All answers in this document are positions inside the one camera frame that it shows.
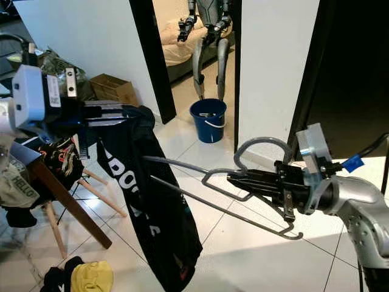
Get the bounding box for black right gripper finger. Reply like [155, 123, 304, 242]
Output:
[234, 181, 283, 200]
[226, 169, 280, 183]

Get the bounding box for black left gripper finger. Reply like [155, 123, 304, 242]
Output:
[97, 114, 136, 128]
[97, 100, 140, 115]

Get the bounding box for grey plastic hanger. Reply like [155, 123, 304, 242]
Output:
[143, 137, 305, 241]

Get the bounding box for black shirt large white print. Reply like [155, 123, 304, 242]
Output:
[97, 106, 204, 292]

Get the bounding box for red black patterned garment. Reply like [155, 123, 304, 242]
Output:
[36, 137, 80, 177]

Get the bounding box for blue plastic bucket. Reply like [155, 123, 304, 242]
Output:
[190, 99, 227, 144]

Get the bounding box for beige sofa with bedding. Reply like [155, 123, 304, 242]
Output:
[161, 18, 210, 83]

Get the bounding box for grey printed shirt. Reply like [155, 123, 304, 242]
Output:
[0, 146, 46, 210]

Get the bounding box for humanoid robot with green torso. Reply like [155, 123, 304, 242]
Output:
[176, 0, 233, 101]

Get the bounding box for black clothes with white print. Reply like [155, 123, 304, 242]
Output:
[43, 255, 86, 292]

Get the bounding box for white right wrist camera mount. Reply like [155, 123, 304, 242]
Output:
[297, 123, 340, 214]

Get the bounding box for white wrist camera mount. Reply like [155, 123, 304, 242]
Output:
[12, 64, 63, 144]
[297, 123, 340, 214]

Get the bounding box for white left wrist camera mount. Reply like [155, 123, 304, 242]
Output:
[12, 64, 63, 144]

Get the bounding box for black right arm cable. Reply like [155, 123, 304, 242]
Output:
[340, 131, 389, 292]

